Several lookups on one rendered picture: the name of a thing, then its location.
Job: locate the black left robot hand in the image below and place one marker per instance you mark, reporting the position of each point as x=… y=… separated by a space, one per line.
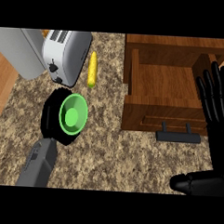
x=49 y=120

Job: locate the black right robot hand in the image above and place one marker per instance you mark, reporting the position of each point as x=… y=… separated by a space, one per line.
x=219 y=141

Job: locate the green cup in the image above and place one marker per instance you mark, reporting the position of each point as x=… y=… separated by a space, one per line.
x=72 y=115

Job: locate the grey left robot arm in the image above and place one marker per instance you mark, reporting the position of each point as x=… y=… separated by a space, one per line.
x=38 y=166

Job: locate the brown wooden drawer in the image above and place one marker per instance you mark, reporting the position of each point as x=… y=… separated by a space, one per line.
x=163 y=81
x=138 y=113

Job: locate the brown wooden drawer front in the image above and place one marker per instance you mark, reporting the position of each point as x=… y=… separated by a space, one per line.
x=138 y=113

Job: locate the silver toaster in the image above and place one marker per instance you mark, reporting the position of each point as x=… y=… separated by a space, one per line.
x=68 y=57

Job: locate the yellow corn cob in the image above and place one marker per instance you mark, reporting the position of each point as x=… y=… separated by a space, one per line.
x=93 y=69

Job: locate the grey appliance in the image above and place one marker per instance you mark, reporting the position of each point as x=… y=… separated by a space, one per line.
x=19 y=51

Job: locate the brown wooden cabinet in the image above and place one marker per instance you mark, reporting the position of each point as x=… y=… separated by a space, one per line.
x=176 y=44

